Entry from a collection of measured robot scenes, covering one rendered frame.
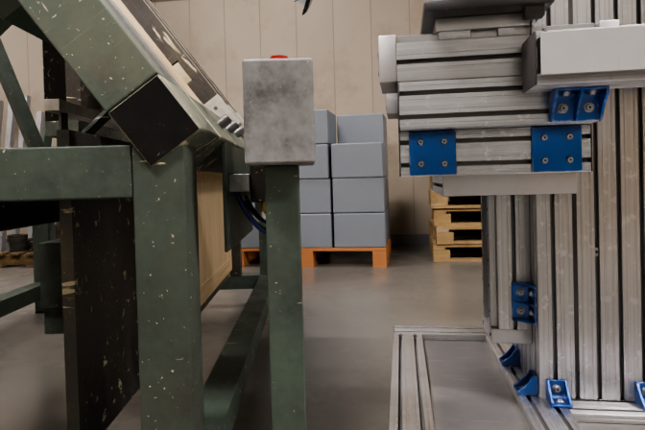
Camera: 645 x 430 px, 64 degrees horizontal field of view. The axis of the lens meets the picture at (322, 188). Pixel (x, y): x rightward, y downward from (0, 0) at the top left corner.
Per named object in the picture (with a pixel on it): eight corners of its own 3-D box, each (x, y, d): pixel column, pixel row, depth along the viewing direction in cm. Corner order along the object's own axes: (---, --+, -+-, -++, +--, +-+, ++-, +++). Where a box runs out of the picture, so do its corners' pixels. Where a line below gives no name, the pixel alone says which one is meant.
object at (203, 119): (151, 169, 86) (203, 129, 87) (105, 112, 86) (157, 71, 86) (264, 177, 307) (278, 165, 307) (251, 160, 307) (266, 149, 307)
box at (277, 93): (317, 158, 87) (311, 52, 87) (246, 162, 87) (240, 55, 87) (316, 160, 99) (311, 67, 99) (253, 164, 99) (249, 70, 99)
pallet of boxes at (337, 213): (391, 251, 500) (387, 118, 498) (386, 267, 414) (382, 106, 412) (261, 251, 523) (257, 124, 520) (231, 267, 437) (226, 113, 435)
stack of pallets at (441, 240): (560, 247, 500) (558, 155, 498) (592, 261, 415) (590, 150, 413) (427, 248, 519) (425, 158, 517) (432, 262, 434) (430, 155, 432)
